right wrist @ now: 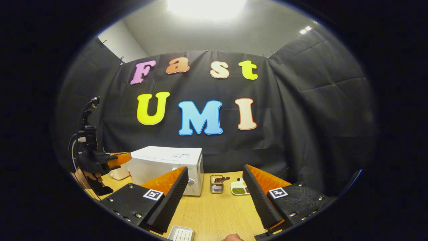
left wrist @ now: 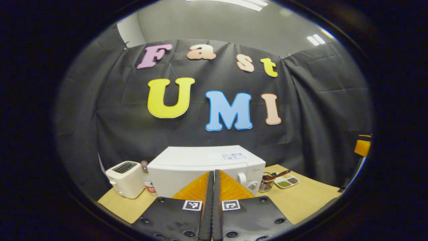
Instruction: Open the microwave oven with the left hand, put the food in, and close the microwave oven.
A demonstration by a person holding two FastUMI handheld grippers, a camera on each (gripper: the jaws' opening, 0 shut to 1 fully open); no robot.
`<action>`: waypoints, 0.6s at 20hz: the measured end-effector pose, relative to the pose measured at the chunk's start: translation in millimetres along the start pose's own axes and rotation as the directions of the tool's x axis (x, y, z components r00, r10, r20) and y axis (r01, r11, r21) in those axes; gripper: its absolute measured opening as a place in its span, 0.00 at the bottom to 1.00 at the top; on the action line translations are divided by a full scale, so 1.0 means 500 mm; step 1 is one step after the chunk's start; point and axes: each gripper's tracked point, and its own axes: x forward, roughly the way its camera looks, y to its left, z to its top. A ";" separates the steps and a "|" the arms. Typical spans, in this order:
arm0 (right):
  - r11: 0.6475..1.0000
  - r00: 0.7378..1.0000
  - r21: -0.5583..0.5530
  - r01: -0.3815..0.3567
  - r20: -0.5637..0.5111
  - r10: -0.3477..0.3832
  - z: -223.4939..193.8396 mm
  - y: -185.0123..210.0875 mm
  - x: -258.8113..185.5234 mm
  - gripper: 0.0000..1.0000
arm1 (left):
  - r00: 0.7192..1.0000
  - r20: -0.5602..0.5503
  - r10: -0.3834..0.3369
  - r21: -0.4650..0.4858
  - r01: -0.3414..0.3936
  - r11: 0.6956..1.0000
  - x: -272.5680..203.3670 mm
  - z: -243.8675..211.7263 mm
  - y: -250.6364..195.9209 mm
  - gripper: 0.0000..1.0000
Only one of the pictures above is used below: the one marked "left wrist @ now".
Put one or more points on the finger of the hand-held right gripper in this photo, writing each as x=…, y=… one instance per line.
x=362, y=148

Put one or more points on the white microwave oven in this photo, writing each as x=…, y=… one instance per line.
x=187, y=170

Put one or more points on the white toaster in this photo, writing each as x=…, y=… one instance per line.
x=127, y=179

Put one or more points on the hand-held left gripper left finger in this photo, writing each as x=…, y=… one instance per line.
x=208, y=207

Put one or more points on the white divided seasoning tray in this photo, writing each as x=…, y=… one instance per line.
x=287, y=181

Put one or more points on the large ceiling light panel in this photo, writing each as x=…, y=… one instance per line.
x=240, y=3

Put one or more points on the black backdrop cloth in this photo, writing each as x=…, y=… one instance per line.
x=317, y=117

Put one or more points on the clear plastic water bottle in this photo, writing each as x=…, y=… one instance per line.
x=149, y=184

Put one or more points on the small ceiling light panel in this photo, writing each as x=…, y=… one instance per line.
x=316, y=40

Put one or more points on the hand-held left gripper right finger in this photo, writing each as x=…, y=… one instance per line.
x=217, y=207

